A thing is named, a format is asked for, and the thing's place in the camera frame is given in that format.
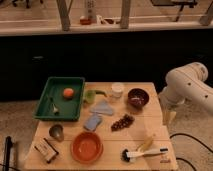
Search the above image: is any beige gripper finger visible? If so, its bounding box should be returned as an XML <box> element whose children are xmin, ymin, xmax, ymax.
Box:
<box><xmin>163</xmin><ymin>111</ymin><xmax>176</xmax><ymax>126</ymax></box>

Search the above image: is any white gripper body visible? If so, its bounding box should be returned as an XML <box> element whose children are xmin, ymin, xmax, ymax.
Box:
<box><xmin>159</xmin><ymin>94</ymin><xmax>176</xmax><ymax>117</ymax></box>

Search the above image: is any dark purple grape bunch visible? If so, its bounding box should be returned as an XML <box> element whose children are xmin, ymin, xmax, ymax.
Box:
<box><xmin>111</xmin><ymin>114</ymin><xmax>135</xmax><ymax>131</ymax></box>

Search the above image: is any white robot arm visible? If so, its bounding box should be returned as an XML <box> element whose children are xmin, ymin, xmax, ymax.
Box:
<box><xmin>158</xmin><ymin>62</ymin><xmax>213</xmax><ymax>125</ymax></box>

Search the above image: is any dark maroon bowl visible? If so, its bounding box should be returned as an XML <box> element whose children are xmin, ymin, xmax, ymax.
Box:
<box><xmin>127</xmin><ymin>88</ymin><xmax>149</xmax><ymax>110</ymax></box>

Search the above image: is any red orange bowl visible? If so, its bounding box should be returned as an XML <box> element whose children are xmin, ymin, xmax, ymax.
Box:
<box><xmin>70</xmin><ymin>131</ymin><xmax>103</xmax><ymax>164</ymax></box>

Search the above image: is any white cup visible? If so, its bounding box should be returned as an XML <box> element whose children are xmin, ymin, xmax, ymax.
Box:
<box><xmin>111</xmin><ymin>82</ymin><xmax>124</xmax><ymax>98</ymax></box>

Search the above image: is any white black dish brush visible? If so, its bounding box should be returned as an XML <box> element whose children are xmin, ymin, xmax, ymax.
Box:
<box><xmin>121</xmin><ymin>148</ymin><xmax>168</xmax><ymax>162</ymax></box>

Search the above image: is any blue sponge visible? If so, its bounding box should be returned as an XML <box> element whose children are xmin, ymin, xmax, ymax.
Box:
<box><xmin>84</xmin><ymin>114</ymin><xmax>102</xmax><ymax>131</ymax></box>

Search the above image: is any green plastic tray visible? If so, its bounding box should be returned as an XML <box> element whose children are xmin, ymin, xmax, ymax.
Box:
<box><xmin>34</xmin><ymin>77</ymin><xmax>85</xmax><ymax>121</ymax></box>

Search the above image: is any orange fruit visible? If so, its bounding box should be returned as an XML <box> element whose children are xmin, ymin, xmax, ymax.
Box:
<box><xmin>63</xmin><ymin>88</ymin><xmax>74</xmax><ymax>99</ymax></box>

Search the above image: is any small metal utensil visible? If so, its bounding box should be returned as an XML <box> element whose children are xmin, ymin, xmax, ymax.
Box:
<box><xmin>49</xmin><ymin>97</ymin><xmax>59</xmax><ymax>115</ymax></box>

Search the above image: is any grey metal cup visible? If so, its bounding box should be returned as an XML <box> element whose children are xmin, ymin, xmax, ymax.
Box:
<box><xmin>49</xmin><ymin>124</ymin><xmax>64</xmax><ymax>142</ymax></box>

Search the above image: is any red background object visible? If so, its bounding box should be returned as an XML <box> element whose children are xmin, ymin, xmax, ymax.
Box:
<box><xmin>79</xmin><ymin>16</ymin><xmax>92</xmax><ymax>25</ymax></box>

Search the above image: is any small cardboard box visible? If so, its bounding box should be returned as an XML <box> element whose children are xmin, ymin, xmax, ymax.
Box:
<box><xmin>34</xmin><ymin>138</ymin><xmax>59</xmax><ymax>163</ymax></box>

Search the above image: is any black stand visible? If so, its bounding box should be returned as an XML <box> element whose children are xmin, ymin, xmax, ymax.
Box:
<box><xmin>2</xmin><ymin>136</ymin><xmax>13</xmax><ymax>171</ymax></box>

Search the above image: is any black cable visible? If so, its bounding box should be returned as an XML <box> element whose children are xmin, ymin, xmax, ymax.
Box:
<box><xmin>169</xmin><ymin>132</ymin><xmax>213</xmax><ymax>171</ymax></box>

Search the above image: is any green cup with handle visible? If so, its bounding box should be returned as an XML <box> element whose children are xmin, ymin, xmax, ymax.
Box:
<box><xmin>83</xmin><ymin>90</ymin><xmax>107</xmax><ymax>104</ymax></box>

